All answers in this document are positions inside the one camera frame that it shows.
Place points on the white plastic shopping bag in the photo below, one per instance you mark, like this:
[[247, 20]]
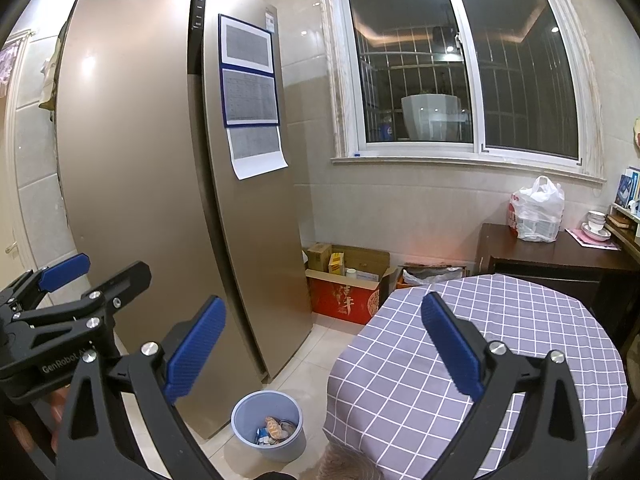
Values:
[[537, 210]]

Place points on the yellow carton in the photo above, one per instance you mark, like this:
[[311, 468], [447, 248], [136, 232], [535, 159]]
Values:
[[336, 264]]

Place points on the large blue framed paper sheet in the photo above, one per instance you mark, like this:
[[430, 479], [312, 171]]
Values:
[[250, 97]]

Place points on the champagne gold refrigerator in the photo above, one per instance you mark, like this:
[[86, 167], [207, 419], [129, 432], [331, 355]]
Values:
[[135, 160]]

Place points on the red printed cardboard box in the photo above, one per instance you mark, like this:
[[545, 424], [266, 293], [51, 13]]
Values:
[[340, 300]]

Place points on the white printed paper sheet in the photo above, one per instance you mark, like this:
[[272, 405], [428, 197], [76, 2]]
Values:
[[255, 160]]

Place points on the white blue medicine box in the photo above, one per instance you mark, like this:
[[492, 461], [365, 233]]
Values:
[[367, 276]]

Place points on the small blue framed paper sheet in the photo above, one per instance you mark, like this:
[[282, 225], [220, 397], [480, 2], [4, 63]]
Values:
[[245, 42]]

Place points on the paper fan wall decoration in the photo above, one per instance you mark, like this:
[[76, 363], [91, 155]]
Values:
[[637, 132]]

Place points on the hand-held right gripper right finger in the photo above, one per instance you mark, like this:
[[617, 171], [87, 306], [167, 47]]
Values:
[[452, 345]]

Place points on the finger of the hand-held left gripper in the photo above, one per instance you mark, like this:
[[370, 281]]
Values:
[[62, 267], [125, 285]]

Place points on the beige hanging cloth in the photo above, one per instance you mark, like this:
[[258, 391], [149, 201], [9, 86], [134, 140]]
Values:
[[50, 85]]

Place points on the brown printed cardboard box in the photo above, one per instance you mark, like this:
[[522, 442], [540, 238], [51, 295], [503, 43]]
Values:
[[430, 275]]

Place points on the dark wooden shelf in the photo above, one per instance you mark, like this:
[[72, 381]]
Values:
[[625, 232]]

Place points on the dark wooden cabinet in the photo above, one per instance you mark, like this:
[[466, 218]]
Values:
[[550, 260]]

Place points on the floral lace curtain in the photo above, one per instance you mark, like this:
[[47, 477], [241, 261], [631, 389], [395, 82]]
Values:
[[10, 65]]

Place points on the small brown cardboard box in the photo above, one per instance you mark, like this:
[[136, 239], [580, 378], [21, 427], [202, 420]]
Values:
[[319, 257]]

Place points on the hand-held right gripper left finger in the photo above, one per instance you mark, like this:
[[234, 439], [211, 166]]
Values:
[[195, 350]]

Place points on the row of books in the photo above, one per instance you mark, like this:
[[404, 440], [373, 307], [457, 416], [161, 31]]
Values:
[[627, 185]]

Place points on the white framed sliding window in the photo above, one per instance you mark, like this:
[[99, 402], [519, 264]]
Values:
[[415, 60]]

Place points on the pile of wrappers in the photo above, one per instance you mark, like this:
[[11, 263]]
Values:
[[274, 429]]

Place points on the purple checked tablecloth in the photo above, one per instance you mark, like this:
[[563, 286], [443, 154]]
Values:
[[390, 360]]

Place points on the pink placemat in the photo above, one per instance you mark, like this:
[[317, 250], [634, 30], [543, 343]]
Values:
[[577, 237]]

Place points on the stacked white bowls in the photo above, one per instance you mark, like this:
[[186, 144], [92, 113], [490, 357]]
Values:
[[597, 222]]

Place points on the blue plastic waste bin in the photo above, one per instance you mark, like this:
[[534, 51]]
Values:
[[250, 410]]

